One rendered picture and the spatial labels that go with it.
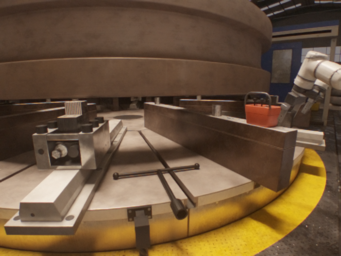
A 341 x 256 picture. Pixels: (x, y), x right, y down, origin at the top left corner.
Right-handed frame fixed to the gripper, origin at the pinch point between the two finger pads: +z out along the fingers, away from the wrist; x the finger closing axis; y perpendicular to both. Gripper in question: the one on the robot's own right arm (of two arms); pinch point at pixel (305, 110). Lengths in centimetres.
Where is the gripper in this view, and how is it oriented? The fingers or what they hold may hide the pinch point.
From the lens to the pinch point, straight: 150.8
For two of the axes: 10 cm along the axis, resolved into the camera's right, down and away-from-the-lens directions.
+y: 6.6, 5.3, -5.3
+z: -3.7, 8.5, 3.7
